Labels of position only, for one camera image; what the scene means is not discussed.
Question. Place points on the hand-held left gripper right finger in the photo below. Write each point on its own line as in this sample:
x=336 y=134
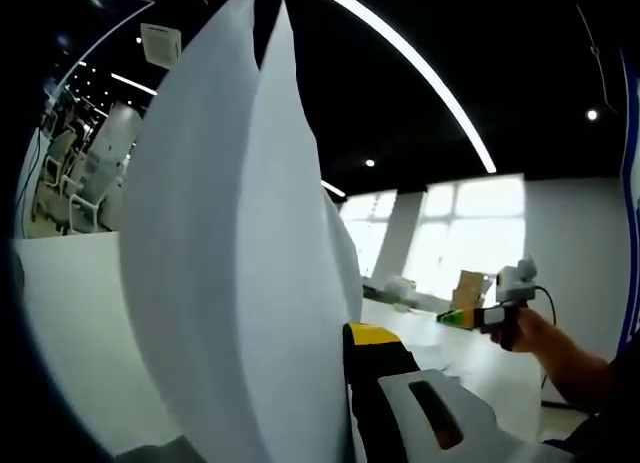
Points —
x=380 y=408

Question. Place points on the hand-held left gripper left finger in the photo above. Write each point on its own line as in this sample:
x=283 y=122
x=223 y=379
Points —
x=155 y=453

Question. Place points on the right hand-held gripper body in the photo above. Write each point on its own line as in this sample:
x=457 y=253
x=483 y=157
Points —
x=517 y=283

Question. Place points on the stack of white printing papers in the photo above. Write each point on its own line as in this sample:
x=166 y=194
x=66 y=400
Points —
x=210 y=233

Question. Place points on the person's right hand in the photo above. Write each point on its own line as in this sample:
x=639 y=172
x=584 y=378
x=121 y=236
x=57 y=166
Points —
x=530 y=333

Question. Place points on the cardboard box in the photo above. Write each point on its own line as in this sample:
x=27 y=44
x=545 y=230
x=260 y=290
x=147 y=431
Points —
x=470 y=288

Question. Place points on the white plastic bag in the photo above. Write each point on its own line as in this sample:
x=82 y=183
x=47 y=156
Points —
x=400 y=288

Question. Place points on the person's black shirt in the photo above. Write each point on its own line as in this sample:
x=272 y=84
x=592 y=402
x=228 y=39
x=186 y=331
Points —
x=620 y=408

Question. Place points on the round ceiling spotlight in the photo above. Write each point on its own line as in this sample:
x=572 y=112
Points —
x=370 y=162
x=592 y=114

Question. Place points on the long ceiling light strip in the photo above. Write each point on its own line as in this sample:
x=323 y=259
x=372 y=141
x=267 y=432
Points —
x=440 y=84

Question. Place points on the group of white office chairs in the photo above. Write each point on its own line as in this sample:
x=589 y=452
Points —
x=60 y=148

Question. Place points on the ceiling air conditioner unit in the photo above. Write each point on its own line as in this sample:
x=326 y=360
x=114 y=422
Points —
x=160 y=45

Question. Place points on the blue and white wall poster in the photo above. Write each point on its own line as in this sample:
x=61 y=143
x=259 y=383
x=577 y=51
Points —
x=631 y=183

